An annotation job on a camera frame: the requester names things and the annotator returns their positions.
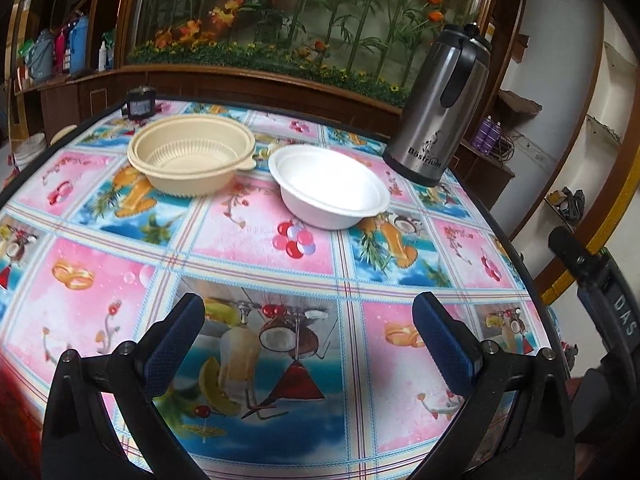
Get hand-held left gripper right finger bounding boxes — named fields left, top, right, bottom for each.
left=412, top=292, right=576, bottom=480

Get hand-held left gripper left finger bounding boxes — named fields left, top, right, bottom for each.
left=41, top=290, right=206, bottom=480

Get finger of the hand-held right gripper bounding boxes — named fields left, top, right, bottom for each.
left=548, top=227, right=608, bottom=288

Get stacked small beige bowls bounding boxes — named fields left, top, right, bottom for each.
left=50, top=125, right=78, bottom=148

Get printed pink blue tablecloth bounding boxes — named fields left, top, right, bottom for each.
left=0, top=100, right=551, bottom=480

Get stainless steel thermos jug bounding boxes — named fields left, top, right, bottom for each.
left=382, top=22, right=491, bottom=187

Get white plastic bucket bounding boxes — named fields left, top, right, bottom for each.
left=12, top=135, right=48, bottom=173

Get small black device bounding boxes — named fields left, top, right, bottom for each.
left=125, top=87, right=157, bottom=120

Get wooden display cabinet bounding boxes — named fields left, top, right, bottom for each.
left=0, top=0, right=531, bottom=151

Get blue thermos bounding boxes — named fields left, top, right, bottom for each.
left=69, top=15, right=90, bottom=75

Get red thermos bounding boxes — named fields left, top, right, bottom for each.
left=54, top=25, right=69, bottom=73

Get blue-grey kettle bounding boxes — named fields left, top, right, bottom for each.
left=27, top=30, right=55, bottom=81

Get artificial flower display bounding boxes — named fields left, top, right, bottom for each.
left=125, top=0, right=496, bottom=106

